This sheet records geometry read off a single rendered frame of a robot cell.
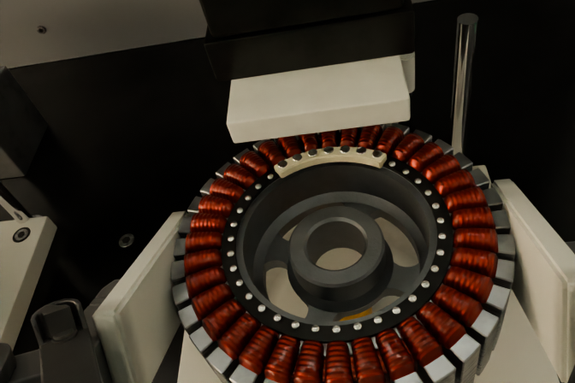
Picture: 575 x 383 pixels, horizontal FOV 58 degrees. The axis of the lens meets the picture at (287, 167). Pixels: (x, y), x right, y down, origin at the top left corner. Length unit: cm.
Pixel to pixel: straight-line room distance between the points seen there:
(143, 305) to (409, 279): 9
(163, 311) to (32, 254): 15
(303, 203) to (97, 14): 28
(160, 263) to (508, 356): 14
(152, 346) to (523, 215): 12
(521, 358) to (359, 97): 12
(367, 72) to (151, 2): 27
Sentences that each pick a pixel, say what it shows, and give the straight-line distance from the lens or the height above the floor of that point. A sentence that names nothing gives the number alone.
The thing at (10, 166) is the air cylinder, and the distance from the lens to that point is 38.
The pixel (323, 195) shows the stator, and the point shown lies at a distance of 21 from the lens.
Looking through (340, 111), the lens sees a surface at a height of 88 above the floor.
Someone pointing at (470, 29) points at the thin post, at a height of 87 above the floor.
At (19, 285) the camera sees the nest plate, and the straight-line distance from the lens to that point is 31.
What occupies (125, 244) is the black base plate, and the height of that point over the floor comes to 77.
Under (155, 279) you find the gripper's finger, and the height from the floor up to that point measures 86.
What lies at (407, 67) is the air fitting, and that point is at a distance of 30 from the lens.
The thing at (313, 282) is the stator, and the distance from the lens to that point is 17.
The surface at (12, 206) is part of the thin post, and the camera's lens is 32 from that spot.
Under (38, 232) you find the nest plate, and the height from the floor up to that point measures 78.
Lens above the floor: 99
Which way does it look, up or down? 47 degrees down
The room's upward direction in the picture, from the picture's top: 16 degrees counter-clockwise
